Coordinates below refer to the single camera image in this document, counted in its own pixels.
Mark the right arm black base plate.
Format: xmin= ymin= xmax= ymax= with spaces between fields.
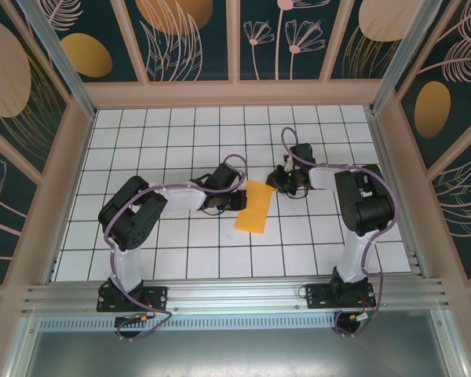
xmin=305 ymin=283 xmax=378 ymax=311

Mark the orange circle leaf wall panel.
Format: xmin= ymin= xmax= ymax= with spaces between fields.
xmin=123 ymin=0 xmax=236 ymax=83

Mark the aluminium side rail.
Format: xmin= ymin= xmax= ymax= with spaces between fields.
xmin=365 ymin=108 xmax=431 ymax=278

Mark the grey metal sheet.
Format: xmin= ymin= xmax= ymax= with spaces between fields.
xmin=23 ymin=328 xmax=456 ymax=377

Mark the single flower wall panel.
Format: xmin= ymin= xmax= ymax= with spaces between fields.
xmin=0 ymin=117 xmax=44 ymax=290

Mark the yellow oval wall panel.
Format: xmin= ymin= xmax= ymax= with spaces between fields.
xmin=49 ymin=0 xmax=148 ymax=84

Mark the aluminium frame bar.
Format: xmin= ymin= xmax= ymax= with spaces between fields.
xmin=429 ymin=309 xmax=471 ymax=377
xmin=5 ymin=316 xmax=44 ymax=377

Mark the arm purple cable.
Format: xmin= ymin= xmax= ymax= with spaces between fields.
xmin=281 ymin=126 xmax=400 ymax=339
xmin=101 ymin=153 xmax=248 ymax=342

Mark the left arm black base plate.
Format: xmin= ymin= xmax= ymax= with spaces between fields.
xmin=97 ymin=285 xmax=170 ymax=313

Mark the pale disc wall panel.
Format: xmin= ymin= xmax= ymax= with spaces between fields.
xmin=0 ymin=0 xmax=72 ymax=180
xmin=327 ymin=0 xmax=419 ymax=82

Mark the aluminium mounting rail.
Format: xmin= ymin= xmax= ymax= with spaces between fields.
xmin=22 ymin=277 xmax=451 ymax=316

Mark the aluminium corner post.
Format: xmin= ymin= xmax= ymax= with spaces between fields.
xmin=370 ymin=0 xmax=444 ymax=115
xmin=17 ymin=0 xmax=97 ymax=119

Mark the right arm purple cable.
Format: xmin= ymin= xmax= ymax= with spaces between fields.
xmin=281 ymin=126 xmax=400 ymax=339

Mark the leaf outline wall panel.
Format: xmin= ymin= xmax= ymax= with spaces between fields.
xmin=425 ymin=129 xmax=471 ymax=284

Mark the yellow paper sheet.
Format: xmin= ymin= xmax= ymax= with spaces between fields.
xmin=234 ymin=179 xmax=274 ymax=236

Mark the three flowers wall panel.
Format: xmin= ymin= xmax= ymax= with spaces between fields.
xmin=235 ymin=0 xmax=349 ymax=83

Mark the feather and oval wall panel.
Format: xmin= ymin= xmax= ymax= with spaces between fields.
xmin=394 ymin=0 xmax=471 ymax=172

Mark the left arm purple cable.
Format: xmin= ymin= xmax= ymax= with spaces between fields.
xmin=101 ymin=153 xmax=248 ymax=342

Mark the slotted cable tray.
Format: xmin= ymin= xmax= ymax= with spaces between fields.
xmin=38 ymin=317 xmax=338 ymax=331

